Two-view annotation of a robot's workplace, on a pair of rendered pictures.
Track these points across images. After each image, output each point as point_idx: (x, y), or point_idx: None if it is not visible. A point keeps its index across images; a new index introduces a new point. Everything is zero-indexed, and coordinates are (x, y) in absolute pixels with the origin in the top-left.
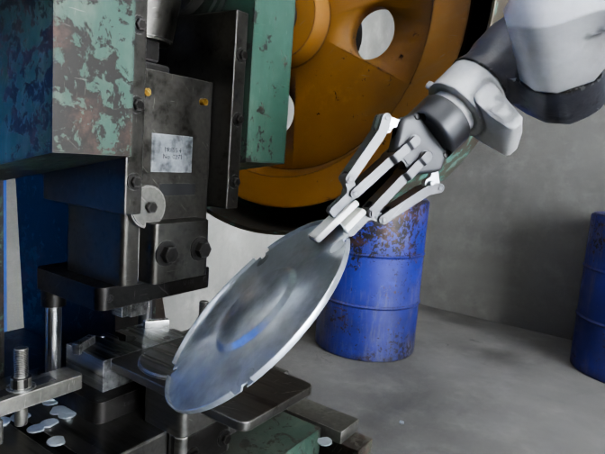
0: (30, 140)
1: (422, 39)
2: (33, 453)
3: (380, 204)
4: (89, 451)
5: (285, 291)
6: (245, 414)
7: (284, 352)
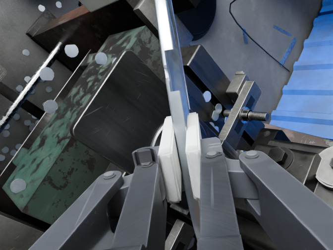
0: None
1: None
2: (211, 83)
3: (141, 180)
4: (190, 88)
5: (178, 66)
6: (129, 61)
7: None
